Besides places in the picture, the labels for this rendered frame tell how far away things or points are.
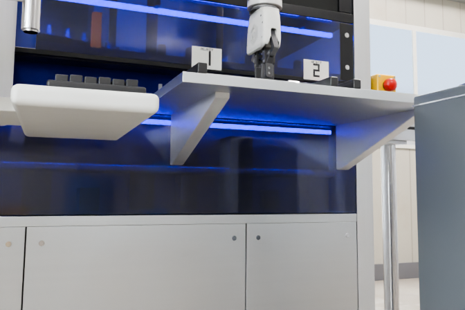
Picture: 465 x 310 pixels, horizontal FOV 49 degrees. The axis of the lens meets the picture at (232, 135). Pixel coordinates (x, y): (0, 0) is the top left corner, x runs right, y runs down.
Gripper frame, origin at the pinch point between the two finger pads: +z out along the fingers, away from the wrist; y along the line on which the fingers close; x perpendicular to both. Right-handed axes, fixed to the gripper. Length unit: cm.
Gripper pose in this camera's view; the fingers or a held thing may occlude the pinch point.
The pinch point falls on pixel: (263, 74)
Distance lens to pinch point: 121.9
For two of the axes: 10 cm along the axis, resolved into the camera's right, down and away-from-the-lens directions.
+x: 9.3, 0.5, 3.6
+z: -0.1, 9.9, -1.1
